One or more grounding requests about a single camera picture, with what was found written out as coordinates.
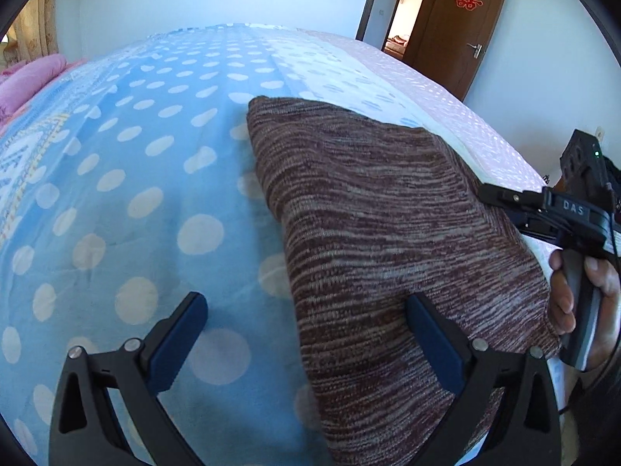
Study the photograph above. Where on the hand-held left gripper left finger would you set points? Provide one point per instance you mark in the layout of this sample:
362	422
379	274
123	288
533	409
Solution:
174	344

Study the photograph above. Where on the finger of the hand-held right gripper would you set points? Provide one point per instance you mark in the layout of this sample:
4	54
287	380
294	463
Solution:
509	197

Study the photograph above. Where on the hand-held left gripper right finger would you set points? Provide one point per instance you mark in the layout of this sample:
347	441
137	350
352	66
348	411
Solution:
436	344

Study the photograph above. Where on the brown knitted sweater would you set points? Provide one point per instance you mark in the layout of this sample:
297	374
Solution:
388	233

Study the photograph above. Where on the person's right hand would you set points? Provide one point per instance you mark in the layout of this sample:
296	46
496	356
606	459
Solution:
562	296

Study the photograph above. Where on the brown wooden door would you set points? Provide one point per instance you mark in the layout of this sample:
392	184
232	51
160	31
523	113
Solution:
451	34

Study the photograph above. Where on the blue polka dot blanket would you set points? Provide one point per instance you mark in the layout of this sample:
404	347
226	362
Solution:
170	155

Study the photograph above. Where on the pink folded quilt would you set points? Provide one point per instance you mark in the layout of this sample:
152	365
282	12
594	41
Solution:
29	82

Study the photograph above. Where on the yellow curtain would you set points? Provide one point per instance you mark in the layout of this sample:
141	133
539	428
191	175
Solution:
34	29

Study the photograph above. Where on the door frame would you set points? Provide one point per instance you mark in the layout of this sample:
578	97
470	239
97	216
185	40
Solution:
371	0

